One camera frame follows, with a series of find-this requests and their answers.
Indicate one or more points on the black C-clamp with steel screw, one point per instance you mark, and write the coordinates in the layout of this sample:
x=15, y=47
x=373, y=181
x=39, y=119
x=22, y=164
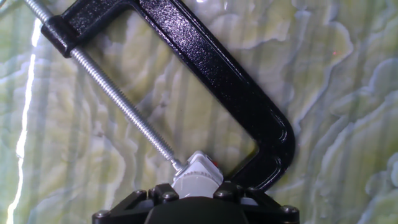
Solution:
x=217, y=71

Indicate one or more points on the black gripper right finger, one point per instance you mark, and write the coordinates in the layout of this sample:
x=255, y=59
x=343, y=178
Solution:
x=267, y=208

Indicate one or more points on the green marble pattern mat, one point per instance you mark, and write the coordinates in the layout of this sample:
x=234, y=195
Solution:
x=326, y=124

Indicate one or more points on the white light bulb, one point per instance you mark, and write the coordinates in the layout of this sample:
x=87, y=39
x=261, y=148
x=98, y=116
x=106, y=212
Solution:
x=196, y=186

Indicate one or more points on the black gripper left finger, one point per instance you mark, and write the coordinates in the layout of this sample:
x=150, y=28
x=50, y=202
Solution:
x=130, y=208

